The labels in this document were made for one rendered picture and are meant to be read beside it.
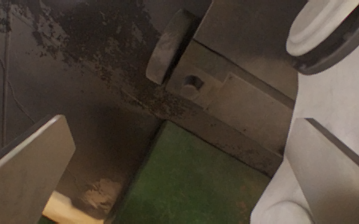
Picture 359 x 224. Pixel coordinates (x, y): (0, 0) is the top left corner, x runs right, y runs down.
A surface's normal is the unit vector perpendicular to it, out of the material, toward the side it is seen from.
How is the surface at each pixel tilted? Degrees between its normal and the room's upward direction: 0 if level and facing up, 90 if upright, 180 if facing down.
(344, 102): 90
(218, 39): 0
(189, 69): 0
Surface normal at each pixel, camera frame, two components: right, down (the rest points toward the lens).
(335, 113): -0.87, -0.49
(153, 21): -0.25, 0.56
